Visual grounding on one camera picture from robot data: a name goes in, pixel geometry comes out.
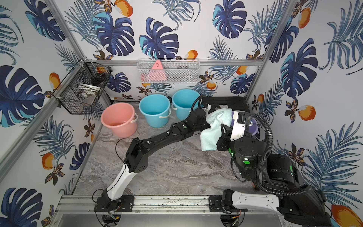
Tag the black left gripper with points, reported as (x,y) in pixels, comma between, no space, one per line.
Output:
(200,117)

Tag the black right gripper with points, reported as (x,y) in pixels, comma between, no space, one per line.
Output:
(226,138)

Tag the light teal cloth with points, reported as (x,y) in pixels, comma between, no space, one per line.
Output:
(210,136)

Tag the purple plastic bucket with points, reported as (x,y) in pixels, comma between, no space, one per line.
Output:
(238,124)

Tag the pink plastic bucket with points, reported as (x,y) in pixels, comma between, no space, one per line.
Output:
(121,119)

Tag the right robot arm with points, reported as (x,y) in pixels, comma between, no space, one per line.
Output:
(286,192)

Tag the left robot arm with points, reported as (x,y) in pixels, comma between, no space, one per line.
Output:
(139,151)

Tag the teal bucket with label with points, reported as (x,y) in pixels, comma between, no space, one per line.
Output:
(182,102)

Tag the teal plastic bucket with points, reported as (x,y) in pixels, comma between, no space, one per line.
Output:
(156,108)

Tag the black tool case orange latches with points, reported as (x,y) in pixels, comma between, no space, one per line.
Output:
(236,103)

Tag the pink triangle item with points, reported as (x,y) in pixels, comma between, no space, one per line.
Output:
(156,73)

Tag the clear wall shelf basket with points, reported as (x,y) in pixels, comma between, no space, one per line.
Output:
(177,70)

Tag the black wire basket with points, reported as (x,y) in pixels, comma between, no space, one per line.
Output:
(83,86)

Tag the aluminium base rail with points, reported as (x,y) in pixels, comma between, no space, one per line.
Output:
(174,205)

